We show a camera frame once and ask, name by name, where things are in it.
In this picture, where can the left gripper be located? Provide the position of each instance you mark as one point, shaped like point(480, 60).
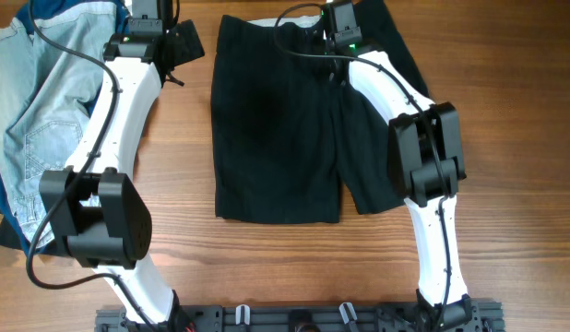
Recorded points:
point(187, 41)

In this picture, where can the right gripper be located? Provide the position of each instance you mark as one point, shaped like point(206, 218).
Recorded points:
point(326, 34)

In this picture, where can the black shorts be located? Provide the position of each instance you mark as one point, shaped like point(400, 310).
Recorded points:
point(288, 132)

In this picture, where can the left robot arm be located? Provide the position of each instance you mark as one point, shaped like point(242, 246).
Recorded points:
point(93, 208)

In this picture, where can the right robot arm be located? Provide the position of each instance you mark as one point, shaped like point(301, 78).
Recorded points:
point(425, 163)

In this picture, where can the light denim shorts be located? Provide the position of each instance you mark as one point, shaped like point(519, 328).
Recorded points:
point(40, 120)

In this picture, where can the blue t-shirt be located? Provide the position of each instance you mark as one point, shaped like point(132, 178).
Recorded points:
point(8, 193)

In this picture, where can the dark garment under pile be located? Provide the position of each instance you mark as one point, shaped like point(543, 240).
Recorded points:
point(17, 227)

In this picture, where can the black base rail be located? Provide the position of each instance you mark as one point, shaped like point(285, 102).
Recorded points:
point(389, 316)

